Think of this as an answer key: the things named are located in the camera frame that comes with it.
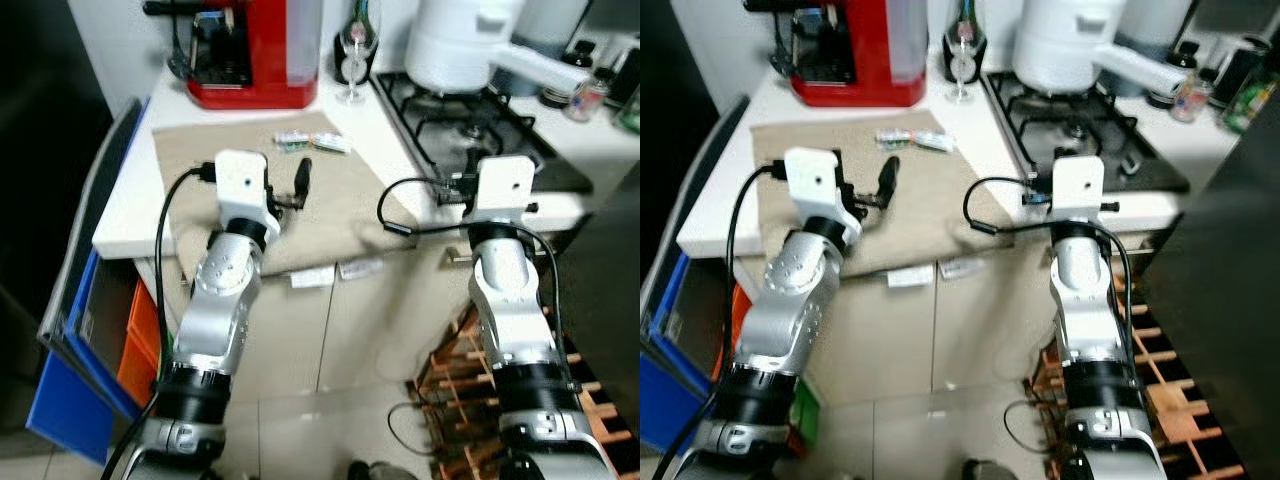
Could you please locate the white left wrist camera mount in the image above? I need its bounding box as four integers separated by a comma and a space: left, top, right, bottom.
213, 150, 284, 238
785, 147, 864, 229

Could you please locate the orange plastic crate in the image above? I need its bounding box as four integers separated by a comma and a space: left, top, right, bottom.
115, 280, 166, 406
728, 283, 758, 373

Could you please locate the blue plastic bin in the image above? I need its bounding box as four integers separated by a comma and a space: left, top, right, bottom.
640, 95, 753, 456
25, 95, 161, 466

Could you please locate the beige cloth counter mat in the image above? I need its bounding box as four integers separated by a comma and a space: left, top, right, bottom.
750, 110, 1013, 281
152, 110, 423, 286

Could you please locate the black floor cable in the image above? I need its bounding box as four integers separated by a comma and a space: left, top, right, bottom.
1002, 400, 1051, 458
387, 400, 441, 463

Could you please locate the dark grey fridge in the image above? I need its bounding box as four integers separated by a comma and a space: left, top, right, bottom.
553, 165, 641, 406
1138, 90, 1280, 480

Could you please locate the black countertop item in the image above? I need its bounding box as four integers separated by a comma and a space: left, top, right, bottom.
600, 45, 641, 106
1208, 38, 1271, 101

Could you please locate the black gas stove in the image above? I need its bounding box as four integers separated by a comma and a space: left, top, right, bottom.
980, 70, 1193, 196
372, 70, 598, 198

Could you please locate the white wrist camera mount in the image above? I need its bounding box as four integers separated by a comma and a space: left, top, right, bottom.
472, 155, 537, 228
213, 150, 284, 238
785, 147, 864, 229
1050, 155, 1107, 228

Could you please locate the white pot with handle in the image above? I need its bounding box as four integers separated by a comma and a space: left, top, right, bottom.
1012, 0, 1201, 98
405, 0, 593, 98

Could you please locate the red coffee machine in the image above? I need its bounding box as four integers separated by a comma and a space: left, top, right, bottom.
743, 0, 929, 109
143, 0, 323, 111

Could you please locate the clear plastic packet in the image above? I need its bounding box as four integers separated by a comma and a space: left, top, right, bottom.
274, 129, 352, 155
875, 127, 959, 154

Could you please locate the green plastic crate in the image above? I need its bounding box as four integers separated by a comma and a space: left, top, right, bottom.
788, 375, 823, 453

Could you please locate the clear wine glass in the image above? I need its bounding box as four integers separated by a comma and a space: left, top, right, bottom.
945, 22, 979, 105
337, 22, 373, 106

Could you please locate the small glass jar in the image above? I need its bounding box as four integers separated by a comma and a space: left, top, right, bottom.
563, 80, 611, 124
1170, 80, 1214, 124

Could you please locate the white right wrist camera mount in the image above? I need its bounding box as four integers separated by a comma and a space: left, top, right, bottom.
1050, 155, 1107, 228
472, 155, 537, 228

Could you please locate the brown wooden slat rack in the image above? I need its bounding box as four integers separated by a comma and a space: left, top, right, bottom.
1023, 280, 1251, 480
408, 305, 641, 480

